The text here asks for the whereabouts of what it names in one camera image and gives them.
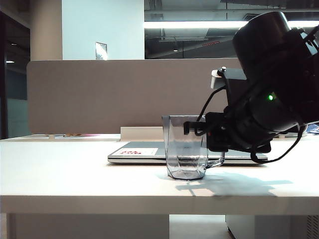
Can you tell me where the taupe fabric desk divider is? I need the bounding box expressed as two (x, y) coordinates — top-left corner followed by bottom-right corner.
(26, 58), (250, 135)

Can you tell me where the white red-lettered sticker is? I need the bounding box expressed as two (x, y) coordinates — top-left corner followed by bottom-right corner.
(117, 147), (159, 155)

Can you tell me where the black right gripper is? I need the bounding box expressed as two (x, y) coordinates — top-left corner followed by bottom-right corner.
(183, 112), (272, 153)

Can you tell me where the beige desk back panel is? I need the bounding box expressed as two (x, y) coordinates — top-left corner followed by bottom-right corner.
(14, 214), (170, 239)

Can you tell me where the clear faceted handled cup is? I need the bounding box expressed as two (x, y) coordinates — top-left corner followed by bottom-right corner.
(161, 115), (226, 181)

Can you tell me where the long white ceiling light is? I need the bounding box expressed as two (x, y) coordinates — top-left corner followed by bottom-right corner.
(144, 20), (250, 29)

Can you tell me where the looped black arm cable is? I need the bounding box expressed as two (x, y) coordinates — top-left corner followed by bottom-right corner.
(250, 124), (308, 164)

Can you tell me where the thin black camera cable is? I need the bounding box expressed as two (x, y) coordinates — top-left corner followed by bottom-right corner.
(195, 86), (226, 125)

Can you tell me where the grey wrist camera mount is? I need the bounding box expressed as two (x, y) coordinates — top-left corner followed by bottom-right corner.
(211, 66), (249, 105)

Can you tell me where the dark glass door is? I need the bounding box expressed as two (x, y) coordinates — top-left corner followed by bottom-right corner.
(0, 11), (31, 140)

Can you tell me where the silver closed laptop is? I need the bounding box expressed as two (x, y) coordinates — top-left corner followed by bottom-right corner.
(107, 141), (269, 165)

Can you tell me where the small wall poster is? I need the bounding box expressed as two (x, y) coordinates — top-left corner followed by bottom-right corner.
(95, 41), (108, 60)

